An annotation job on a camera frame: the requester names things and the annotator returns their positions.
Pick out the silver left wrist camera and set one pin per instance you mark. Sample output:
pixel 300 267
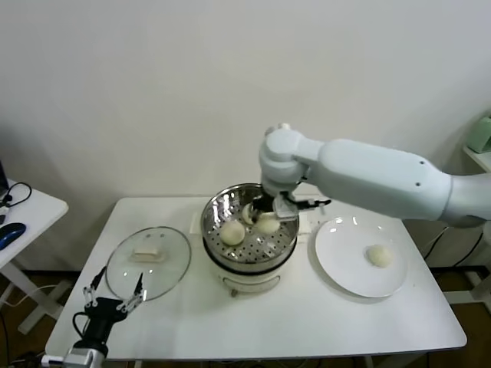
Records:
pixel 76 355

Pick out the blue computer mouse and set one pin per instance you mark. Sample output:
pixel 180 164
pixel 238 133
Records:
pixel 11 233

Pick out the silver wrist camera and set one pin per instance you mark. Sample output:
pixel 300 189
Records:
pixel 76 355
pixel 283 209

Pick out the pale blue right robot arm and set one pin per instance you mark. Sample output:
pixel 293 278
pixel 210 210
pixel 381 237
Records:
pixel 364 176

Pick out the round glass pot lid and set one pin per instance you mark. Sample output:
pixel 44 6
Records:
pixel 170 245

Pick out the white side desk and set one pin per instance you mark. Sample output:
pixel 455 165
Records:
pixel 42 207

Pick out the perforated steel steamer basket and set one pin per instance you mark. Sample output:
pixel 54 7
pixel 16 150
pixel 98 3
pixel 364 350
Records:
pixel 213 218

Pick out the white electric cooking pot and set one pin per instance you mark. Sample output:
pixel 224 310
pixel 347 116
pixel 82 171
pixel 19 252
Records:
pixel 249 281

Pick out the pale green box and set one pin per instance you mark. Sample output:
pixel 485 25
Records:
pixel 481 134

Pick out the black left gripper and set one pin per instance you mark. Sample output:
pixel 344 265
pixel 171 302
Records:
pixel 105 320

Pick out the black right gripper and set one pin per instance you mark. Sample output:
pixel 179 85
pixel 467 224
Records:
pixel 262 204

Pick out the white steamed baozi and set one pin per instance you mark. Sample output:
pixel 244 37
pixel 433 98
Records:
pixel 268 227
pixel 246 214
pixel 232 233
pixel 379 255

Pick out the white shelf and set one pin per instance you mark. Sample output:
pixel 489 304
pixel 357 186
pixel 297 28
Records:
pixel 479 157

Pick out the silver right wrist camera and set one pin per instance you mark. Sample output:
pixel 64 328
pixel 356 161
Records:
pixel 283 209

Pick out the large white round plate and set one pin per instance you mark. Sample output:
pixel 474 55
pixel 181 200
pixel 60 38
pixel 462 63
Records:
pixel 333 245

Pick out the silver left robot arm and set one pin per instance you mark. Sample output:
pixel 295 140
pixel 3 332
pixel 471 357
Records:
pixel 90 356

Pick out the dark laptop edge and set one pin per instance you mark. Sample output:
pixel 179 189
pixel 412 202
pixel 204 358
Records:
pixel 3 180

